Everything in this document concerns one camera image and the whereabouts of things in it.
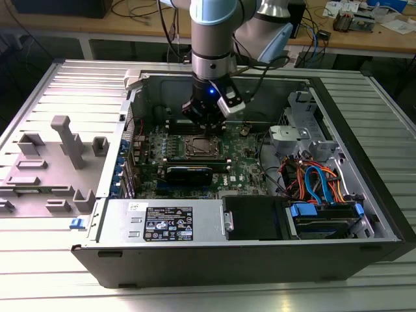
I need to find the black tower box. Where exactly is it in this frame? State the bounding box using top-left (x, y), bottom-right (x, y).
top-left (287, 0), bottom-right (307, 40)

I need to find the blue card retainer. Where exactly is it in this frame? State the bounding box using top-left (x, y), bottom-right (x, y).
top-left (110, 138), bottom-right (129, 200)

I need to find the red black wire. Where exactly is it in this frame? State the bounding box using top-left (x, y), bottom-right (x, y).
top-left (125, 116), bottom-right (145, 137)

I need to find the grey case latch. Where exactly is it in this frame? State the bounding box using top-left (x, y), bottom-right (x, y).
top-left (124, 69), bottom-right (146, 91)

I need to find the silver metal bracket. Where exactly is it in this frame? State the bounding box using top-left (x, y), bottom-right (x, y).
top-left (268, 125), bottom-right (302, 153)

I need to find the blue wire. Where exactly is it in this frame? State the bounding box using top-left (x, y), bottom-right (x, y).
top-left (304, 164), bottom-right (335, 205)

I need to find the white code sheet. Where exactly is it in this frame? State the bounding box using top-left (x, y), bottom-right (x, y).
top-left (285, 48), bottom-right (300, 68)

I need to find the green motherboard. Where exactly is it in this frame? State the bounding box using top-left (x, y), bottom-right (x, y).
top-left (131, 120), bottom-right (284, 200)

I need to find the black graphics card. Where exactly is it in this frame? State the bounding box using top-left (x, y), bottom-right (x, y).
top-left (164, 164), bottom-right (215, 189)

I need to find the large black box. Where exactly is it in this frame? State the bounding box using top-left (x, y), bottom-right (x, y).
top-left (12, 0), bottom-right (114, 20)

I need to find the silver power supply unit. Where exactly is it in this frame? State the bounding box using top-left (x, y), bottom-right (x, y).
top-left (96, 198), bottom-right (228, 244)

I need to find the black PC case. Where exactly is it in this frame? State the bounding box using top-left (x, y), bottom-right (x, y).
top-left (70, 69), bottom-right (411, 290)

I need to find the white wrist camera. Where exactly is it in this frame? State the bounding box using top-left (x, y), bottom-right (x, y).
top-left (216, 86), bottom-right (247, 117)

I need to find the wooden desk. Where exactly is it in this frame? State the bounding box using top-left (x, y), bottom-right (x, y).
top-left (0, 0), bottom-right (416, 56)

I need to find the silver metal latch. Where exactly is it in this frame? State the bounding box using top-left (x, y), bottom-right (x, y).
top-left (220, 209), bottom-right (235, 232)

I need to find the grey metal device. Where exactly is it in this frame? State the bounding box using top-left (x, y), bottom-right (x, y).
top-left (353, 12), bottom-right (378, 33)

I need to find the white paper sheet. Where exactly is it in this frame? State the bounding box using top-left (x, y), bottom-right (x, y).
top-left (380, 18), bottom-right (416, 36)
top-left (323, 1), bottom-right (358, 17)

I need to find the grey parts rack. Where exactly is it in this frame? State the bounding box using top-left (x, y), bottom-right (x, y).
top-left (0, 115), bottom-right (110, 218)

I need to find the red orange wire bundle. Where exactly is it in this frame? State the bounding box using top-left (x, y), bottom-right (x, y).
top-left (279, 155), bottom-right (309, 200)

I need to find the copper fin heat sink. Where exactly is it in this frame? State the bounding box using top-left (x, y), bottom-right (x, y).
top-left (333, 8), bottom-right (356, 33)

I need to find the silver CPU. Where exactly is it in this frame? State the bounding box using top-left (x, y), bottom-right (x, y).
top-left (190, 138), bottom-right (215, 155)

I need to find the blue cable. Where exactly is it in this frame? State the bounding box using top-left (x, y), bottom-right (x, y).
top-left (309, 25), bottom-right (322, 64)

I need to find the silver disk bay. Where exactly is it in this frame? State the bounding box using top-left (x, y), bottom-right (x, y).
top-left (282, 139), bottom-right (378, 241)

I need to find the hard disk in blue carrier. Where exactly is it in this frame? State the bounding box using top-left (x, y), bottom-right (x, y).
top-left (287, 201), bottom-right (365, 241)

